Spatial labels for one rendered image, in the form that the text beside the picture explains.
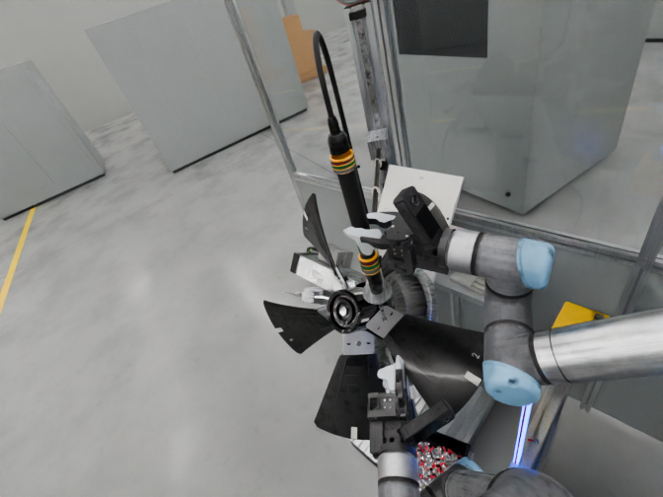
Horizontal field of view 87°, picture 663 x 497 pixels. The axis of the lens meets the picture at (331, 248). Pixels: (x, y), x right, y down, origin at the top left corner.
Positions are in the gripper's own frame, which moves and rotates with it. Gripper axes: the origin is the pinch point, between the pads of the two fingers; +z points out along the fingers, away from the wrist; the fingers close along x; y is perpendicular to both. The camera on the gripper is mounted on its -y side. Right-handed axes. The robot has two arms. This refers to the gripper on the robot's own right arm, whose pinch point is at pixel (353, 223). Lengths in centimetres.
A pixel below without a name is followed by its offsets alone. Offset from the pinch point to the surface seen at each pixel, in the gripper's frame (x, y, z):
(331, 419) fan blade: -22, 53, 7
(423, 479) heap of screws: -21, 67, -17
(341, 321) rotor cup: -5.3, 30.7, 8.2
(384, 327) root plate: -2.2, 31.7, -2.6
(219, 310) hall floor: 34, 152, 188
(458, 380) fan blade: -7.2, 33.7, -22.7
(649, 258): 61, 50, -57
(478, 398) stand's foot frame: 44, 144, -14
